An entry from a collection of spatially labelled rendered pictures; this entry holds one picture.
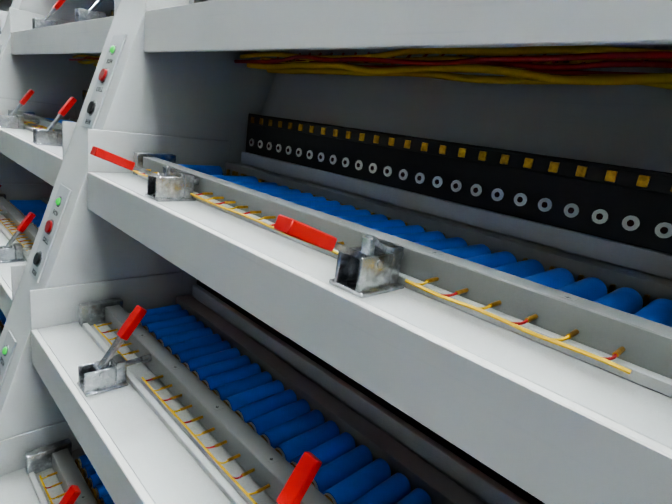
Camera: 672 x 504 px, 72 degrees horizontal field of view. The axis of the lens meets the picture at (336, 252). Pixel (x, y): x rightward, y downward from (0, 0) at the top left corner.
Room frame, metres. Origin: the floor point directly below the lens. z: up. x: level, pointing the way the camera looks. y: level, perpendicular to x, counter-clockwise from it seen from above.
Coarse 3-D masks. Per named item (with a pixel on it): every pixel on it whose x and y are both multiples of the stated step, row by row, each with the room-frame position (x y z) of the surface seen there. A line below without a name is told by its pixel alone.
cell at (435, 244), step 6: (432, 240) 0.35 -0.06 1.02; (438, 240) 0.35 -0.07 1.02; (444, 240) 0.35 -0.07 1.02; (450, 240) 0.36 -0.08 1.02; (456, 240) 0.36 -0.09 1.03; (462, 240) 0.37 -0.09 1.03; (432, 246) 0.34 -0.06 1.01; (438, 246) 0.34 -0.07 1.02; (444, 246) 0.35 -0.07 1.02; (450, 246) 0.35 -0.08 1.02; (456, 246) 0.36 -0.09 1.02
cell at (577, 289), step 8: (584, 280) 0.29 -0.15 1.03; (592, 280) 0.30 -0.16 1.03; (600, 280) 0.30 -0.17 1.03; (560, 288) 0.27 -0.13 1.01; (568, 288) 0.27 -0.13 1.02; (576, 288) 0.27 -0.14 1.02; (584, 288) 0.28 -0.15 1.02; (592, 288) 0.29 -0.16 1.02; (600, 288) 0.29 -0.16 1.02; (584, 296) 0.27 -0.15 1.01; (592, 296) 0.28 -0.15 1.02; (600, 296) 0.29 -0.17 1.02
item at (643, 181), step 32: (256, 128) 0.64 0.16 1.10; (288, 128) 0.58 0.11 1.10; (320, 128) 0.55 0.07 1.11; (352, 128) 0.51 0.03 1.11; (288, 160) 0.59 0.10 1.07; (352, 160) 0.52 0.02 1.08; (384, 160) 0.48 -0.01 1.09; (416, 160) 0.46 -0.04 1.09; (448, 160) 0.43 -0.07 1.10; (480, 160) 0.41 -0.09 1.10; (512, 160) 0.39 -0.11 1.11; (544, 160) 0.37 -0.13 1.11; (576, 160) 0.35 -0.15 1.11; (416, 192) 0.46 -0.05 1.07; (448, 192) 0.43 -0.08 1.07; (512, 192) 0.39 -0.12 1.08; (544, 192) 0.37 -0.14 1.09; (576, 192) 0.36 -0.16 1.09; (608, 192) 0.34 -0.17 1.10; (640, 192) 0.33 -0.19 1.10; (576, 224) 0.36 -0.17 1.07; (608, 224) 0.34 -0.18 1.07; (640, 224) 0.33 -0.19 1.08
